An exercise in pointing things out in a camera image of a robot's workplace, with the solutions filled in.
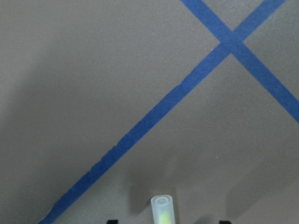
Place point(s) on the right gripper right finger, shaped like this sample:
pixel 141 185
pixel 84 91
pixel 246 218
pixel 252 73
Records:
pixel 224 222

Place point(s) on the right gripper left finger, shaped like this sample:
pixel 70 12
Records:
pixel 112 221

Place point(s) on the yellow highlighter pen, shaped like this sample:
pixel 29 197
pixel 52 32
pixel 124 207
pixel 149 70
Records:
pixel 162 209

